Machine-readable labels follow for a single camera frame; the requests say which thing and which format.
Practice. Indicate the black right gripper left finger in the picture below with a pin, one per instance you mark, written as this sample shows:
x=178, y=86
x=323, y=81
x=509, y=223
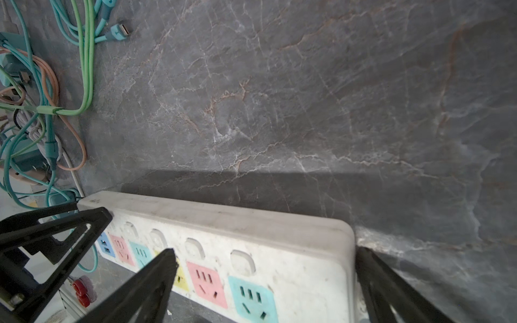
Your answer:
x=144, y=298

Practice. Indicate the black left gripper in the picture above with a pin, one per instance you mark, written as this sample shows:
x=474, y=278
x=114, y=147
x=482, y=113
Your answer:
x=62, y=234

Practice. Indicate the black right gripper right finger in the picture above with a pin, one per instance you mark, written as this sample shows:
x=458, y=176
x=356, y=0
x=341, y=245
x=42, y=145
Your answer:
x=387, y=294

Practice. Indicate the white multicolour power strip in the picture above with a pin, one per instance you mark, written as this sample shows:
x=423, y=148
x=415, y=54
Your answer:
x=247, y=265

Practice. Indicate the teal charger with cable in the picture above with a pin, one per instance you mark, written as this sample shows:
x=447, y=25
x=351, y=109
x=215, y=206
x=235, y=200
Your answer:
x=38, y=143

